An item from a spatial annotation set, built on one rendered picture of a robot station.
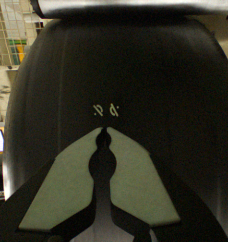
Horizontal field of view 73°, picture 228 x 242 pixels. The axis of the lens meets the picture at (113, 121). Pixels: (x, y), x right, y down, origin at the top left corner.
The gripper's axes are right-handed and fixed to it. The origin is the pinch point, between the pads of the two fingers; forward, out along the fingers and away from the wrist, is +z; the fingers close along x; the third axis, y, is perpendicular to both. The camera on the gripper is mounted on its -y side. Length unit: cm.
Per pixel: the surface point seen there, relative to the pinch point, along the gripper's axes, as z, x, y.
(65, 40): 9.4, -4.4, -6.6
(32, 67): 6.9, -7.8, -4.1
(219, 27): 28.8, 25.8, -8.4
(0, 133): 288, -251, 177
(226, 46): 28.2, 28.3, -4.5
